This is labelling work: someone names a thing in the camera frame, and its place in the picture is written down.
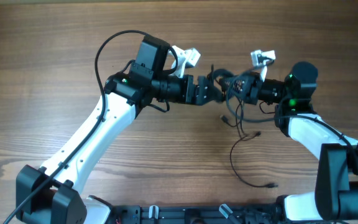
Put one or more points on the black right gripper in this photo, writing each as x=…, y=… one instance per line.
x=250, y=89

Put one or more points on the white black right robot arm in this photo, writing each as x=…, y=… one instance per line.
x=335, y=196

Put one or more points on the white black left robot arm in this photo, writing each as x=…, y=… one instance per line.
x=52, y=192

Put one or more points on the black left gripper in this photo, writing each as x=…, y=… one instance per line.
x=196, y=94

